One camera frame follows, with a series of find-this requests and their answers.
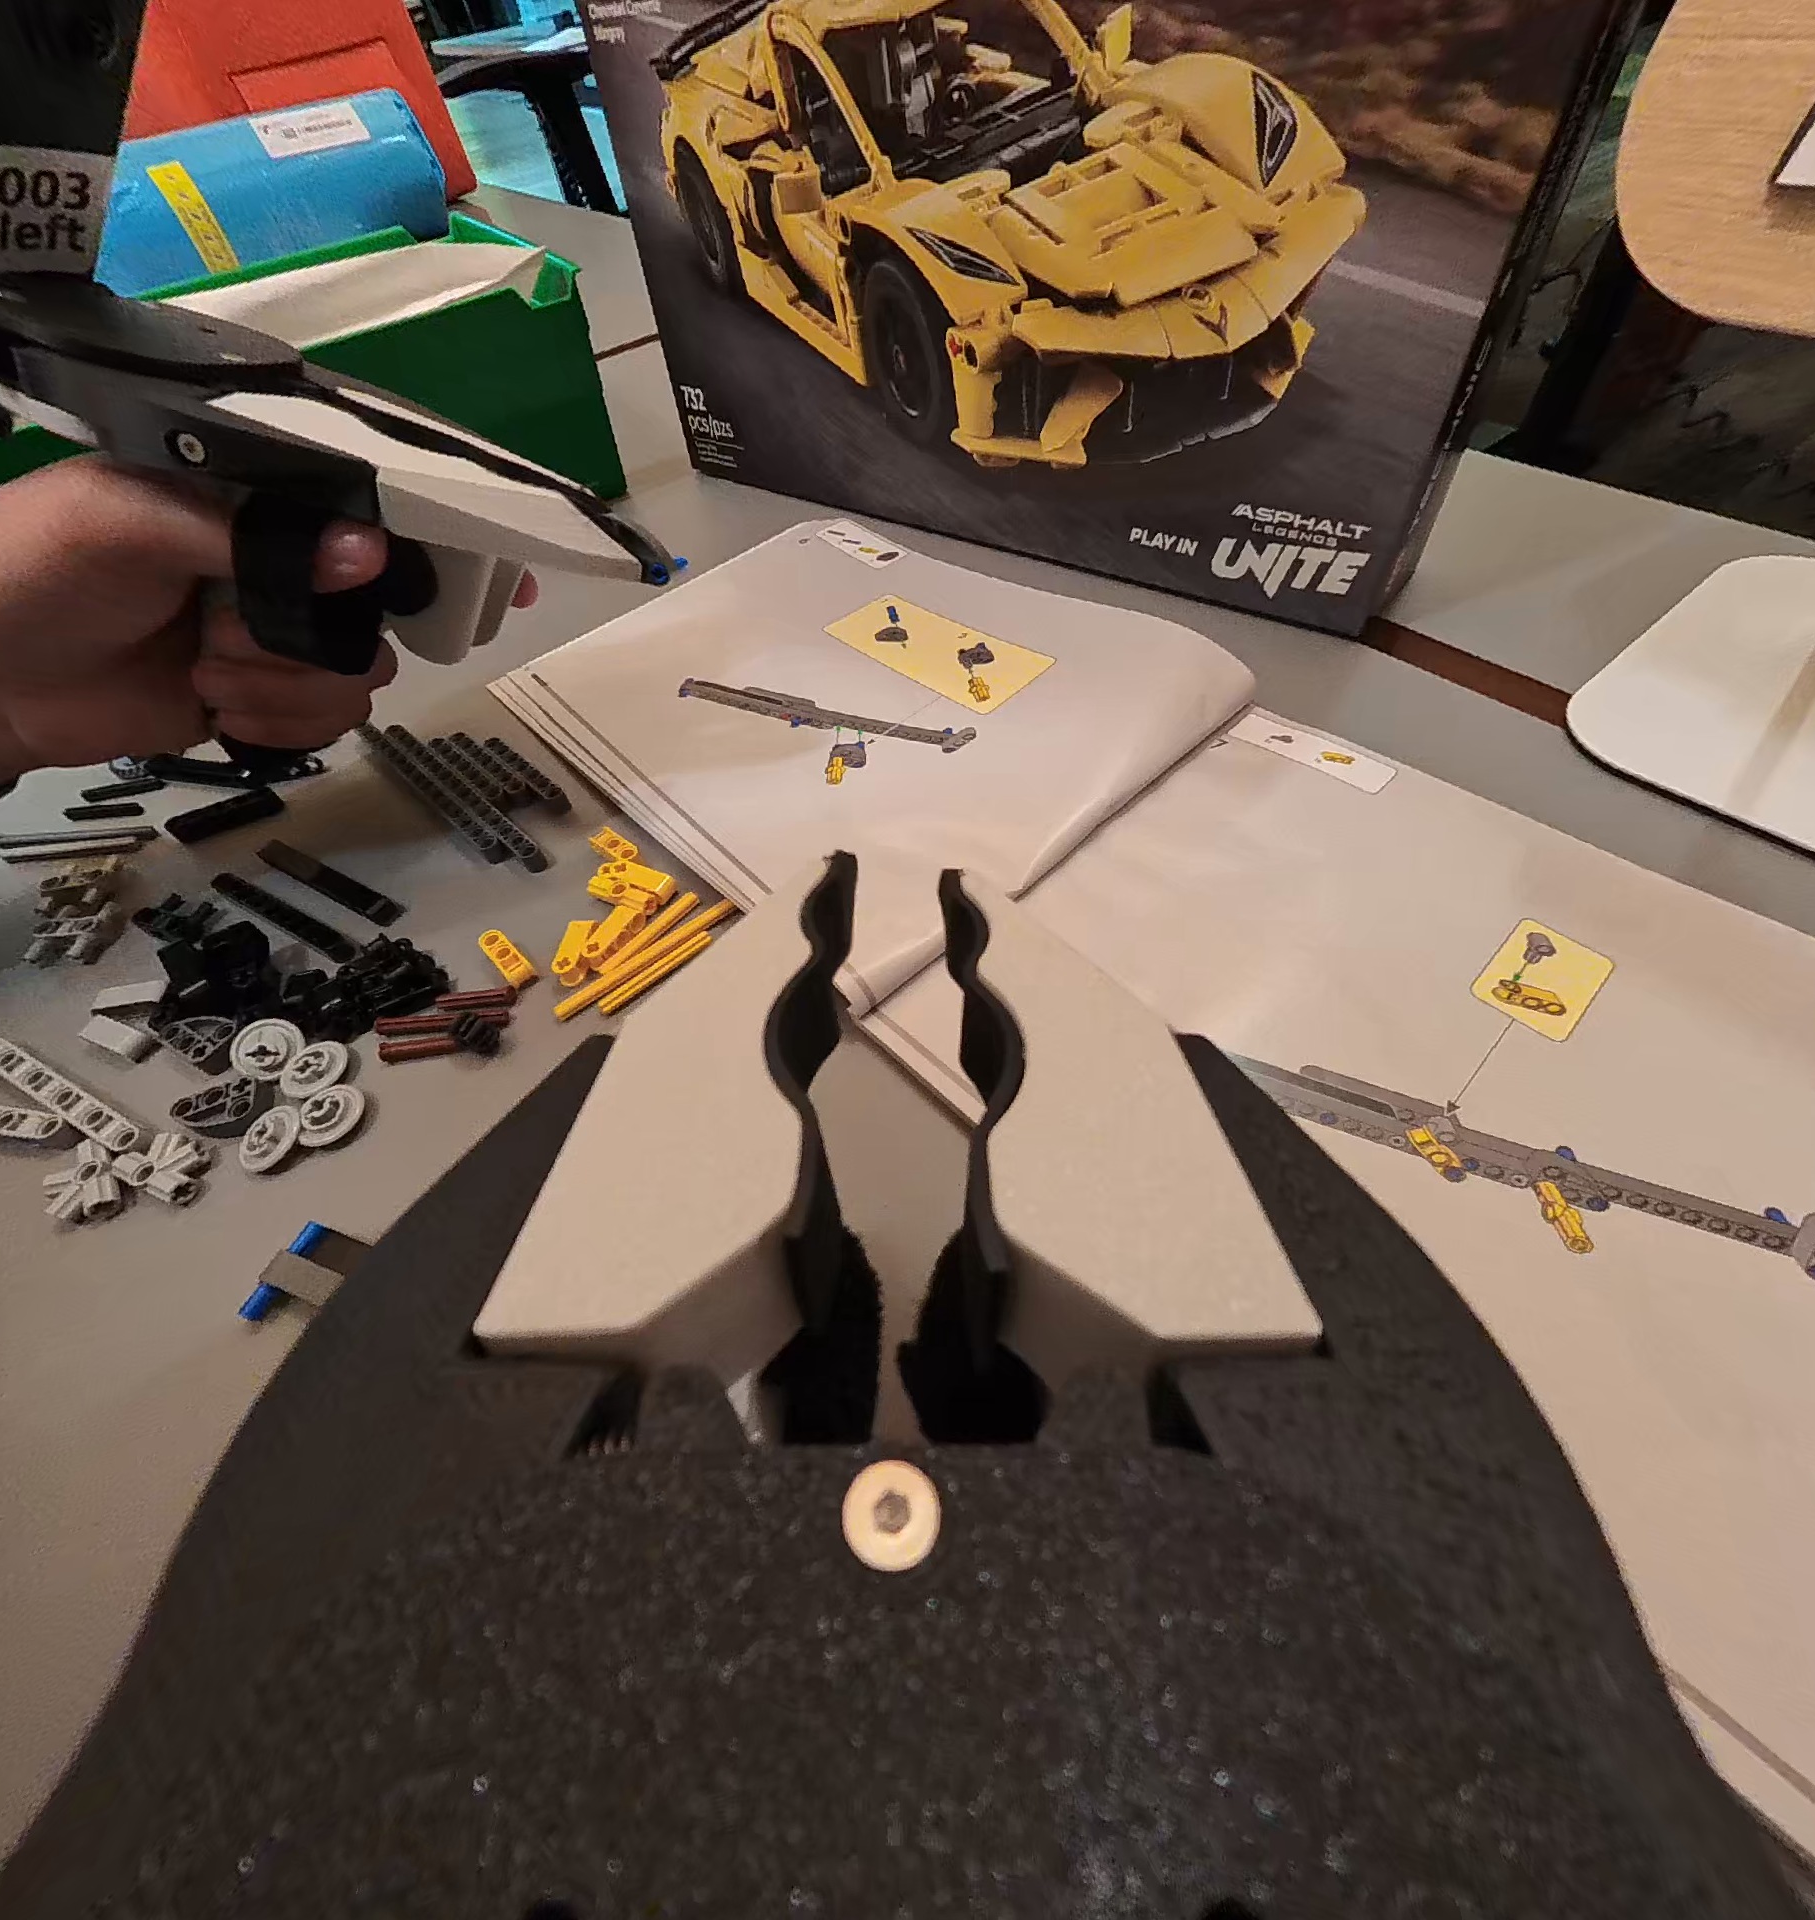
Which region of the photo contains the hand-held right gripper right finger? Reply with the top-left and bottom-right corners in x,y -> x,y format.
900,869 -> 1323,1441

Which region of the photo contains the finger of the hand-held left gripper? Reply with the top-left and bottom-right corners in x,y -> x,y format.
370,450 -> 654,588
300,388 -> 680,567

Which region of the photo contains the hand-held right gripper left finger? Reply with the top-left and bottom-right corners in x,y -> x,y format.
472,852 -> 862,1441

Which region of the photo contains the grey and black lego beam assembly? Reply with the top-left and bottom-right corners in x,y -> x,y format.
236,1221 -> 355,1325

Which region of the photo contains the pile of yellow lego pieces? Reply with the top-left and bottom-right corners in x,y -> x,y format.
475,824 -> 741,1028

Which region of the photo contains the row of dark grey lego beams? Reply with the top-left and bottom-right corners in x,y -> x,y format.
360,725 -> 573,877

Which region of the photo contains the lego instruction booklet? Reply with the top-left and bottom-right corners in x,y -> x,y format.
488,516 -> 1815,1896

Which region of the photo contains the pile of black lego connectors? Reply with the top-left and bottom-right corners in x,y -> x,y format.
284,935 -> 454,1047

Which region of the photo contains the pile of grey lego discs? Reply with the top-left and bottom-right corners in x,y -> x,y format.
230,1014 -> 370,1176

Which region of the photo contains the black lego beam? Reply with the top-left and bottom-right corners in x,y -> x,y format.
210,871 -> 363,967
256,840 -> 408,932
164,781 -> 288,846

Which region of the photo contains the dark grey lego connector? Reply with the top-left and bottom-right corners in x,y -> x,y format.
169,1077 -> 276,1147

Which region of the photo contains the tan lego connector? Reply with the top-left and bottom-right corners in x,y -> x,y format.
23,860 -> 138,967

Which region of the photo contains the lego box with yellow car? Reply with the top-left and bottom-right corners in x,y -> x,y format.
584,0 -> 1647,641

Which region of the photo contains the person's left hand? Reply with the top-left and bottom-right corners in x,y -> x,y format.
0,450 -> 402,801

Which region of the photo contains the green plastic bin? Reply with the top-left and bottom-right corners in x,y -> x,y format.
0,210 -> 633,506

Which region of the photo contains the white paper in bin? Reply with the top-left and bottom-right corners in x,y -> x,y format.
157,240 -> 552,350

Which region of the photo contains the light blue roll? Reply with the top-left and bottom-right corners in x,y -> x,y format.
96,89 -> 454,300

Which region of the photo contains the orange bag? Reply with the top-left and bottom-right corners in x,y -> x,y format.
124,0 -> 478,205

